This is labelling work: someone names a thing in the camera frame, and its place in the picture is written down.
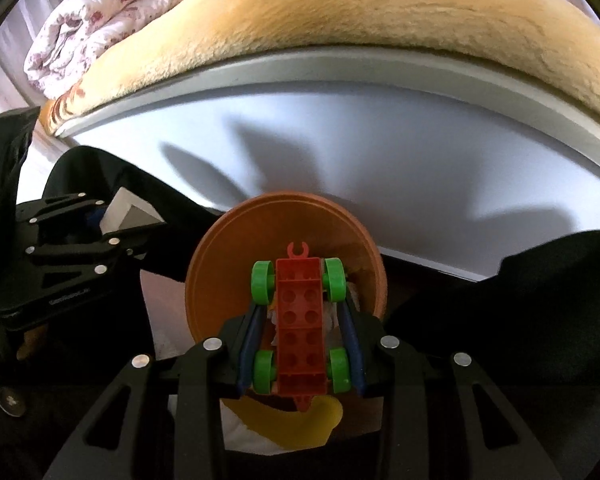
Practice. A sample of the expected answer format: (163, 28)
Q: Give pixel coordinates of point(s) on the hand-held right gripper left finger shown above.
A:
(250, 340)

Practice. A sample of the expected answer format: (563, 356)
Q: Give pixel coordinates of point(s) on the round metal button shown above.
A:
(11, 400)

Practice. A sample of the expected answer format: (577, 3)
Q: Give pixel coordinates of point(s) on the red toy car green wheels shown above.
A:
(300, 325)

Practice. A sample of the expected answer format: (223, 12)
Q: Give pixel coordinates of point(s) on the yellow banana toy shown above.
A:
(300, 422)

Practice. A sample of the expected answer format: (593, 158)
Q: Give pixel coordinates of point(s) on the small white box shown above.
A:
(130, 212)

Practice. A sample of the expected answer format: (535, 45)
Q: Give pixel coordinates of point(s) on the brown round plastic bowl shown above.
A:
(230, 260)

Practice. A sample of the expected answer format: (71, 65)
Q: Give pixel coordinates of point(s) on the yellow leaf printed blanket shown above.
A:
(380, 15)

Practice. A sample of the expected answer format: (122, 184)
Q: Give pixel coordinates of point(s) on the folded floral quilt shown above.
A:
(95, 15)

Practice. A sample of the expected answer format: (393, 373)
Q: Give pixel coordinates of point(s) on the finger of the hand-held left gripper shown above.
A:
(60, 207)
(95, 245)

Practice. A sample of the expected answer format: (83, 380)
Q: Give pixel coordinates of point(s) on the pale floral curtain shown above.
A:
(0, 75)

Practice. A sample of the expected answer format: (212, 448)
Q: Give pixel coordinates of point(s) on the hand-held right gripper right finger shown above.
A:
(352, 345)

